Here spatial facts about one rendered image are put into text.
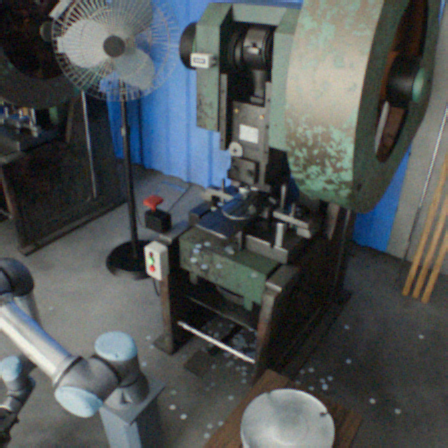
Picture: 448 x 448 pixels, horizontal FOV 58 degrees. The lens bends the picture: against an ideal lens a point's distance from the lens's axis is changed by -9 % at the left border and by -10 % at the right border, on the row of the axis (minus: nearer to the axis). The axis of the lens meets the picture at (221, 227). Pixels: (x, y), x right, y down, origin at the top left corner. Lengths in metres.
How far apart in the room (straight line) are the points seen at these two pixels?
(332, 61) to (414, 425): 1.55
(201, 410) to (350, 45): 1.50
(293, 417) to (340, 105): 0.95
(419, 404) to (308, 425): 0.79
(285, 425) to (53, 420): 1.00
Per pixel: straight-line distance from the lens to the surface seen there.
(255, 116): 1.48
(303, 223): 1.62
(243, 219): 1.55
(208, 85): 1.51
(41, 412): 2.02
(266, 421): 1.43
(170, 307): 1.89
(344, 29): 0.99
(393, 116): 1.63
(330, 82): 0.98
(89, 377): 1.20
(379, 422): 1.99
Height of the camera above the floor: 1.59
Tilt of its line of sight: 33 degrees down
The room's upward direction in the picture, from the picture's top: 1 degrees clockwise
